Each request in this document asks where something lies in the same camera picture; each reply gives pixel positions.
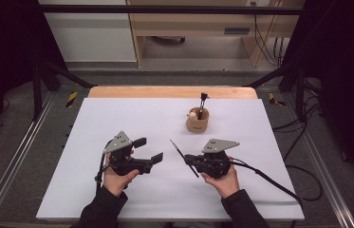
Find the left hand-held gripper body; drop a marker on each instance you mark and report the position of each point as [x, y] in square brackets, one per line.
[119, 144]

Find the white cabinet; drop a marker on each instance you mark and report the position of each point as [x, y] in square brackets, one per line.
[92, 34]

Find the white table board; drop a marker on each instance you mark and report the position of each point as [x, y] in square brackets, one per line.
[102, 120]

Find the round wooden brush holder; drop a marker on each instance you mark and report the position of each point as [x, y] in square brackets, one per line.
[197, 125]

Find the black makeup brush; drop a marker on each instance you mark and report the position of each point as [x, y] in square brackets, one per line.
[201, 106]

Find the person's right hand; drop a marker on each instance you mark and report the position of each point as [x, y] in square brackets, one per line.
[227, 186]

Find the aluminium floor rail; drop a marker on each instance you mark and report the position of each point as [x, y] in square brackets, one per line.
[326, 177]
[16, 155]

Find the thin black brush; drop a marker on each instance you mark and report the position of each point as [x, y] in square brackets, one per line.
[177, 149]

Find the light wooden desk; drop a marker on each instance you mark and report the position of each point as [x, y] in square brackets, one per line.
[196, 23]

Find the wooden table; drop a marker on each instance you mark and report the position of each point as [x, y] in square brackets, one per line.
[165, 92]

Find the person's left hand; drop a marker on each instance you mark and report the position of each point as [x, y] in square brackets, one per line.
[117, 185]

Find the black frame stand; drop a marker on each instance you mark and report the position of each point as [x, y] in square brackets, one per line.
[37, 95]
[299, 95]

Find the black frame crossbar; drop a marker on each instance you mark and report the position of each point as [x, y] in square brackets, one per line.
[165, 9]

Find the black curtain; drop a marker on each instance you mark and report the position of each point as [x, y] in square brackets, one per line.
[348, 79]
[3, 63]

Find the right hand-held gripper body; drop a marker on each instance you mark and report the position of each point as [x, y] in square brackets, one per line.
[220, 145]

